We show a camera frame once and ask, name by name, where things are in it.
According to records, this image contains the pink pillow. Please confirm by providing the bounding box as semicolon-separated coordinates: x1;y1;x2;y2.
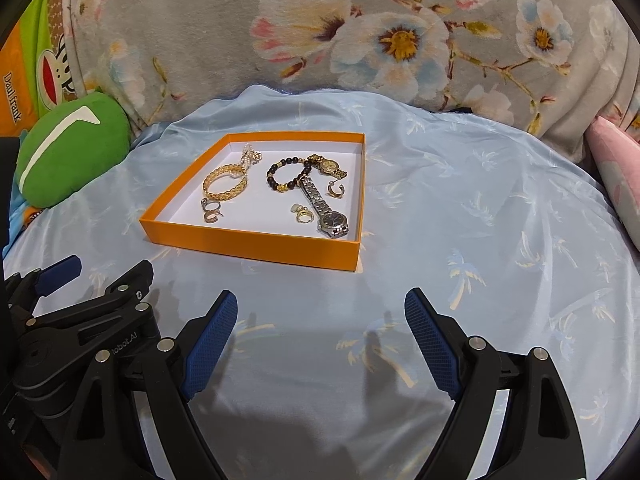
585;115;640;251

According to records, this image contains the orange jewelry box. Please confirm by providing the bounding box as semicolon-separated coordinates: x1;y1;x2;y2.
139;131;368;273

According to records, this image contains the grey floral blanket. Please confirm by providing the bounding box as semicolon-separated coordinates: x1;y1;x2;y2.
62;0;640;171

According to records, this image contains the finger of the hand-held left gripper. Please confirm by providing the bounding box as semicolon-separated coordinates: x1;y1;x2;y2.
5;255;82;317
30;260;155;332

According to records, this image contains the pearl jewelry piece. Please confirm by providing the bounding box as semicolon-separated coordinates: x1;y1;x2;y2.
239;144;263;171

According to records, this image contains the silver wristwatch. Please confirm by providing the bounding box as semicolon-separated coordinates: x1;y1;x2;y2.
299;175;349;238

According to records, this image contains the gold braided bangle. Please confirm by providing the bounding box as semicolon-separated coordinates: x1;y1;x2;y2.
202;164;249;202

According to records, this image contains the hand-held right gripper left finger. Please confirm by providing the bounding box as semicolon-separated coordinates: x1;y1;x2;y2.
57;290;239;480

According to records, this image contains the black bead bracelet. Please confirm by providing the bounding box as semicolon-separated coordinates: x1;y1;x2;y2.
266;157;313;194

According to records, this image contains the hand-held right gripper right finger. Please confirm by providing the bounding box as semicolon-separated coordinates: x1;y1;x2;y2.
404;287;587;480

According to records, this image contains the light blue palm-print sheet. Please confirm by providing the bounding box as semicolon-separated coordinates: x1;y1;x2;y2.
0;84;640;480

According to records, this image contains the orange green printed pillow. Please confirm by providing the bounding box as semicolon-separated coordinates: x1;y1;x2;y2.
0;0;96;246

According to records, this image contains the green plush pillow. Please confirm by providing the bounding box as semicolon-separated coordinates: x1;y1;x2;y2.
16;91;132;208

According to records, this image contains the gold wristwatch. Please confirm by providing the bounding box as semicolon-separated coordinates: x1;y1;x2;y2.
306;154;348;179

